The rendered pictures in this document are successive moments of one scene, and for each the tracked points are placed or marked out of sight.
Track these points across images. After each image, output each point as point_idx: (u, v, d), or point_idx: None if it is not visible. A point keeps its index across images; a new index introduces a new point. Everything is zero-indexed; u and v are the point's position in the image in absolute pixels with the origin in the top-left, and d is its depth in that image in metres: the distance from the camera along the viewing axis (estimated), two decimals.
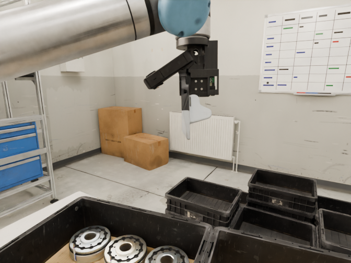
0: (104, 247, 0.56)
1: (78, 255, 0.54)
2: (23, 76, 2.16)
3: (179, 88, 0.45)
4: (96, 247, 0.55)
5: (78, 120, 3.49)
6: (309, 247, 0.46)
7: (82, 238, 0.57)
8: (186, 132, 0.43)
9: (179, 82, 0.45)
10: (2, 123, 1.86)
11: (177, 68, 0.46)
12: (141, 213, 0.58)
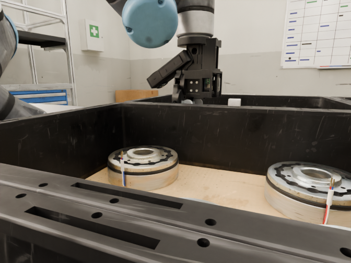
0: None
1: None
2: (54, 46, 2.18)
3: (173, 89, 0.46)
4: None
5: (96, 100, 3.51)
6: None
7: None
8: None
9: (174, 83, 0.45)
10: (37, 87, 1.88)
11: (174, 69, 0.45)
12: (246, 97, 0.60)
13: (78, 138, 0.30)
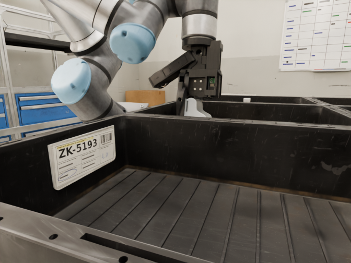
0: None
1: None
2: None
3: (177, 87, 0.46)
4: None
5: None
6: None
7: None
8: None
9: (178, 81, 0.46)
10: None
11: (178, 68, 0.47)
12: (251, 97, 0.88)
13: None
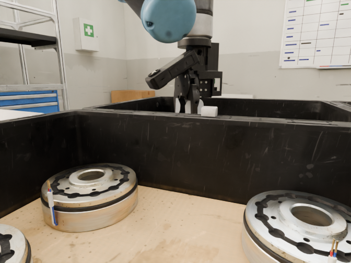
0: None
1: None
2: (44, 45, 2.11)
3: (188, 89, 0.45)
4: None
5: (92, 101, 3.44)
6: None
7: None
8: None
9: (189, 83, 0.44)
10: (25, 87, 1.81)
11: (185, 69, 0.44)
12: (235, 100, 0.53)
13: (0, 159, 0.23)
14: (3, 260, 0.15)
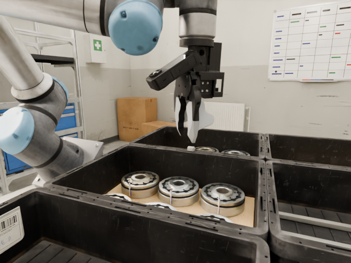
0: (197, 192, 0.54)
1: (174, 199, 0.52)
2: (62, 63, 2.46)
3: (189, 91, 0.44)
4: (190, 191, 0.53)
5: (100, 108, 3.79)
6: (326, 138, 0.75)
7: (172, 184, 0.56)
8: (194, 139, 0.47)
9: (190, 84, 0.44)
10: None
11: (187, 69, 0.44)
12: (212, 131, 0.88)
13: (105, 170, 0.58)
14: None
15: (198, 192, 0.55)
